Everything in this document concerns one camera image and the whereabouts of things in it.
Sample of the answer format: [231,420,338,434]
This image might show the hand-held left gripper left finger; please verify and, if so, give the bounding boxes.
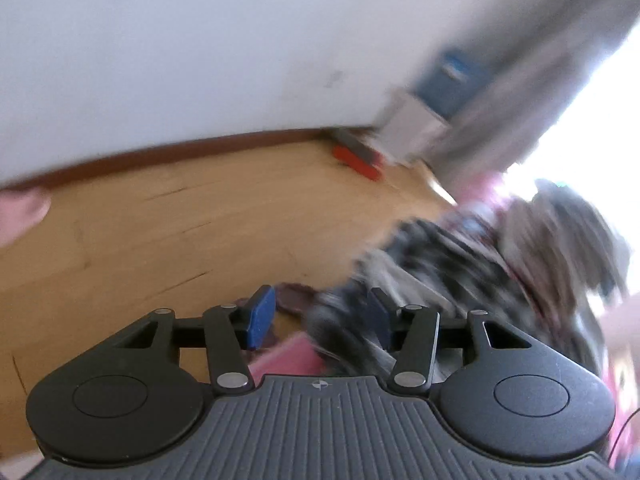
[116,285,277,394]

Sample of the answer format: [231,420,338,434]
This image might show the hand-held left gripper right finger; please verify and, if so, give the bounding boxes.
[367,287,533,394]

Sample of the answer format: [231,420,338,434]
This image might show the black white plaid pants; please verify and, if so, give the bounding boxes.
[305,217,606,381]

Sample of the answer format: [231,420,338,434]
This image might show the stack of folded light clothes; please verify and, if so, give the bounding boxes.
[500,177,632,306]

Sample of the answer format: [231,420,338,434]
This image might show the dark red slipper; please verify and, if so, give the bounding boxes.
[274,282,321,317]

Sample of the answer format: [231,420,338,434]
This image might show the pink floral blanket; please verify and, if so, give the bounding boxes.
[247,170,640,480]

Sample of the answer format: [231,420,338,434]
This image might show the red brush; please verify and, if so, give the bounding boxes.
[331,129,385,181]

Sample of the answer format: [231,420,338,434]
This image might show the white box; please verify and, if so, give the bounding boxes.
[377,91,448,167]

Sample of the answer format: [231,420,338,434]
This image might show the pink slipper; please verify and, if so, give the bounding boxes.
[0,190,52,248]

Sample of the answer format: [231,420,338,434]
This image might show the beige curtain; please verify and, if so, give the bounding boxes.
[435,0,636,191]

